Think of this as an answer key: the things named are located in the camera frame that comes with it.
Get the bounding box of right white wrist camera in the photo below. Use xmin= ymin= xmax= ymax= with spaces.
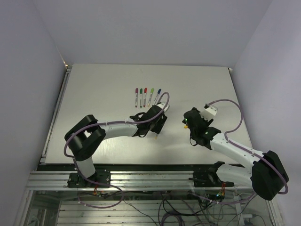
xmin=200 ymin=104 xmax=218 ymax=121

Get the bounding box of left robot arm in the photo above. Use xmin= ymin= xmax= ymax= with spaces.
xmin=64 ymin=102 xmax=169 ymax=187

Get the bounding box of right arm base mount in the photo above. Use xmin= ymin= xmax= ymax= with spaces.
xmin=188 ymin=161 xmax=235 ymax=187

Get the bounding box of purple cable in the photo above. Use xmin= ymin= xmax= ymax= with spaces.
xmin=63 ymin=91 xmax=170 ymax=209
xmin=188 ymin=99 xmax=289 ymax=205

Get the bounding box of yellow pen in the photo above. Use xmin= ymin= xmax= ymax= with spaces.
xmin=147 ymin=88 xmax=154 ymax=107

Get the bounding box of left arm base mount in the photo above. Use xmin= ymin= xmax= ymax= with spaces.
xmin=67 ymin=169 xmax=111 ymax=188

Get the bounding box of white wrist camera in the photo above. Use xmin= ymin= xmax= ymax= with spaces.
xmin=200 ymin=104 xmax=218 ymax=121
xmin=157 ymin=102 xmax=170 ymax=113

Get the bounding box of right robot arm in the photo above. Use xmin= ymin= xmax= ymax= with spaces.
xmin=182 ymin=107 xmax=289 ymax=201

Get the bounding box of purple pen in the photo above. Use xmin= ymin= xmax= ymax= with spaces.
xmin=135 ymin=88 xmax=138 ymax=108

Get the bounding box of red pen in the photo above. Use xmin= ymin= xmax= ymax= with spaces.
xmin=143 ymin=88 xmax=147 ymax=107

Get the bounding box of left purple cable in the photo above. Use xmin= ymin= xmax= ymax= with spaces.
xmin=63 ymin=91 xmax=170 ymax=209

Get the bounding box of dark blue pen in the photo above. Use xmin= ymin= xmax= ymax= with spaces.
xmin=153 ymin=89 xmax=161 ymax=105

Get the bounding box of aluminium frame rail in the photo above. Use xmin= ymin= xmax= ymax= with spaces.
xmin=25 ymin=170 xmax=238 ymax=190

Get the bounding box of green capped pen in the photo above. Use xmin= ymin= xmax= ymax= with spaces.
xmin=139 ymin=88 xmax=143 ymax=108

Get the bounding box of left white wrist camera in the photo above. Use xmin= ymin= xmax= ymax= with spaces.
xmin=157 ymin=102 xmax=170 ymax=113

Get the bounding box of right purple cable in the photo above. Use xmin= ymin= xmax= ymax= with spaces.
xmin=188 ymin=99 xmax=289 ymax=205

